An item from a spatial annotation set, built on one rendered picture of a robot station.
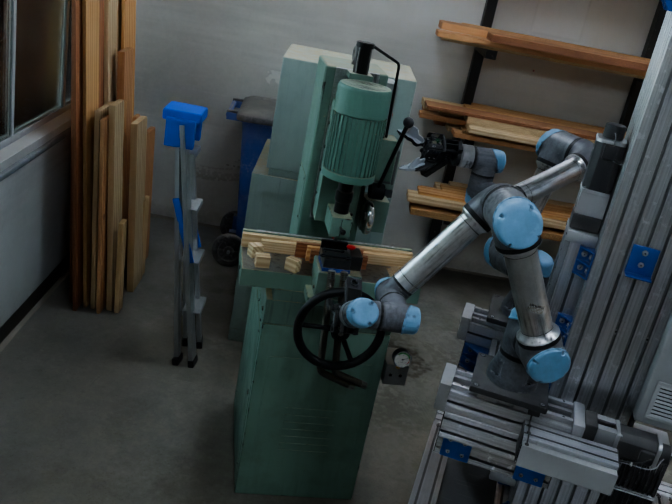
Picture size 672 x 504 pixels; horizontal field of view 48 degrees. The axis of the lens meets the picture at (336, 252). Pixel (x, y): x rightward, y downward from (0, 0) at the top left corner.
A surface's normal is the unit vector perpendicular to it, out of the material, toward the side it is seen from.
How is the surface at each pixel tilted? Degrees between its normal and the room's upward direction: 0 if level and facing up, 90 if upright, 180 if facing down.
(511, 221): 83
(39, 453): 0
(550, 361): 97
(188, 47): 90
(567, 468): 90
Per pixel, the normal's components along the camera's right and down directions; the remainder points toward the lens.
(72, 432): 0.18, -0.91
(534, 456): -0.28, 0.32
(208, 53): -0.03, 0.38
